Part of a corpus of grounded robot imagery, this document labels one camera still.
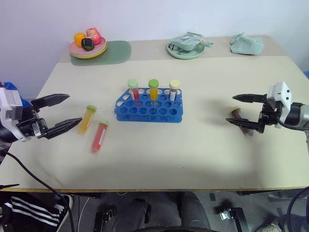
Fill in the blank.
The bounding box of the black white striped trouser leg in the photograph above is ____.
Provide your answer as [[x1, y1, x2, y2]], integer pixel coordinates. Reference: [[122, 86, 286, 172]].
[[0, 192, 74, 232]]

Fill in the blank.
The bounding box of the green placemat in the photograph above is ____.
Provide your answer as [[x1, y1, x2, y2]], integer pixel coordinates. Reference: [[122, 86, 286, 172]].
[[70, 40, 132, 67]]

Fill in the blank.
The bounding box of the red tube pale green cap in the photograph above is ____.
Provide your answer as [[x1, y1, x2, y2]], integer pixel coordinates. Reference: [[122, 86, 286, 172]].
[[127, 79, 141, 106]]

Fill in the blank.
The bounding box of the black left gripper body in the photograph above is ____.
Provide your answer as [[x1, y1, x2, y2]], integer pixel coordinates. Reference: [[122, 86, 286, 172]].
[[17, 105, 48, 140]]

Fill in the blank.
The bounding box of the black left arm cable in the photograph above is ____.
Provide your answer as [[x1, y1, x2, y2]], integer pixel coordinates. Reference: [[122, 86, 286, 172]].
[[0, 150, 75, 232]]

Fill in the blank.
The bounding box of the orange toy fruit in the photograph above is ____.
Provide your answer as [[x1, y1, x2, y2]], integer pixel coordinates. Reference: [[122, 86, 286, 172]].
[[73, 32, 87, 48]]

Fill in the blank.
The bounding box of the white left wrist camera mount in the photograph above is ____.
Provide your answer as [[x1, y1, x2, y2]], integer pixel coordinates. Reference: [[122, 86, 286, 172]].
[[0, 87, 32, 143]]

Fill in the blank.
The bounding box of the yellow plate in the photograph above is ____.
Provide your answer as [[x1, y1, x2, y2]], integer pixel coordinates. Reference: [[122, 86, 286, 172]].
[[71, 45, 108, 60]]

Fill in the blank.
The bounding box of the black metal bracket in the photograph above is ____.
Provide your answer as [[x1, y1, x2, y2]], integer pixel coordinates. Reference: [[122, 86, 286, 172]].
[[93, 205, 118, 232], [217, 206, 250, 232]]

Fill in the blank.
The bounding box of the dark red tube yellow cap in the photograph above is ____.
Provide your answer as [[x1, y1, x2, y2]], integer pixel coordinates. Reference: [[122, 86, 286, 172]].
[[229, 106, 254, 139]]

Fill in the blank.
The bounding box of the pink toy fruit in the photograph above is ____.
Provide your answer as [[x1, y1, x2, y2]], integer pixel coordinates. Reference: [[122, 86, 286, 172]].
[[85, 27, 102, 46]]

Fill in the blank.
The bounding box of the blue test tube rack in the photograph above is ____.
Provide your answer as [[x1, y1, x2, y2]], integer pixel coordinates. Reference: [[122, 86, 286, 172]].
[[113, 87, 183, 124]]

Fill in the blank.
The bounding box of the orange tube green cap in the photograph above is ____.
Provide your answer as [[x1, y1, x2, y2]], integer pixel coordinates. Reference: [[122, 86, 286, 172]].
[[77, 104, 98, 135], [148, 78, 160, 107]]

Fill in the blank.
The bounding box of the mint green plate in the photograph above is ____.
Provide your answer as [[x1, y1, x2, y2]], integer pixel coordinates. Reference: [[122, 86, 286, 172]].
[[166, 39, 206, 59]]

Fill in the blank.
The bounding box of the pale green plate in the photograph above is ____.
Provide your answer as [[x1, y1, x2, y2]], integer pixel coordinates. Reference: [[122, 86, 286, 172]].
[[70, 43, 108, 58]]

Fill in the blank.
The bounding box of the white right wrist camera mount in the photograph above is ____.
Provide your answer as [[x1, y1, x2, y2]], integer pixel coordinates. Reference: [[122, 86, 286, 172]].
[[266, 81, 294, 124]]

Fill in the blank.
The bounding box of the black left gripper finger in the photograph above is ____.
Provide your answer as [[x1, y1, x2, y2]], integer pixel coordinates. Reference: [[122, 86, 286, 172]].
[[31, 93, 71, 113], [44, 117, 84, 140]]

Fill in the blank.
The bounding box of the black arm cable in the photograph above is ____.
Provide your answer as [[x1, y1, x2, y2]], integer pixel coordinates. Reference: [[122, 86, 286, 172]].
[[277, 121, 309, 232], [0, 150, 75, 232]]

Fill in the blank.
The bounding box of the mint green cloth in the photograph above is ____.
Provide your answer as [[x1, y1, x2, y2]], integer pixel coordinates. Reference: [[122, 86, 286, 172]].
[[229, 31, 265, 56]]

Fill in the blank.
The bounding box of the thin white cable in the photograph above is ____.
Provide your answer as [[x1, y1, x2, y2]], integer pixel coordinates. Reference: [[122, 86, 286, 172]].
[[79, 195, 90, 232]]

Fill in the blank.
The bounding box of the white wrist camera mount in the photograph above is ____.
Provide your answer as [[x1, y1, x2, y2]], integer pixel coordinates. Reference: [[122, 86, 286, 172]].
[[266, 81, 294, 124], [0, 87, 32, 143]]

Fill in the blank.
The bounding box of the pink plate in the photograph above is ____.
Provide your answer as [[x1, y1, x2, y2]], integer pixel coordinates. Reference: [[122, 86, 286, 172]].
[[68, 36, 108, 55]]

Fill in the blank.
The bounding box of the white knitted shoe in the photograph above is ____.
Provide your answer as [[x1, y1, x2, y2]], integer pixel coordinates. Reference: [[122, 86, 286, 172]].
[[255, 216, 292, 232]]

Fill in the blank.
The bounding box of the white tube cream cap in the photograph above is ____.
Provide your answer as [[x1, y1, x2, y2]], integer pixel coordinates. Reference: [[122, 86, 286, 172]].
[[169, 79, 182, 102]]

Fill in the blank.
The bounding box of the black and green toy ball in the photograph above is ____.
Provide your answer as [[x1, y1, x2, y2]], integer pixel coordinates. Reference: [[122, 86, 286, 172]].
[[81, 37, 95, 51]]

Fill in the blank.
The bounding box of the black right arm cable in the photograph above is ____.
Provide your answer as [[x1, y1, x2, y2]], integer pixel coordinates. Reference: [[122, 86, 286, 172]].
[[277, 121, 309, 232]]

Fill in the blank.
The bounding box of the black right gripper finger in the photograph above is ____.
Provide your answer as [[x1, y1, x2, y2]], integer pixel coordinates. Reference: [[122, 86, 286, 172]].
[[225, 117, 267, 134], [232, 93, 268, 104]]

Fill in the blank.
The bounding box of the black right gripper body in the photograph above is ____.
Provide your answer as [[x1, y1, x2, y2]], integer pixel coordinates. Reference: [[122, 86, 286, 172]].
[[257, 98, 284, 128]]

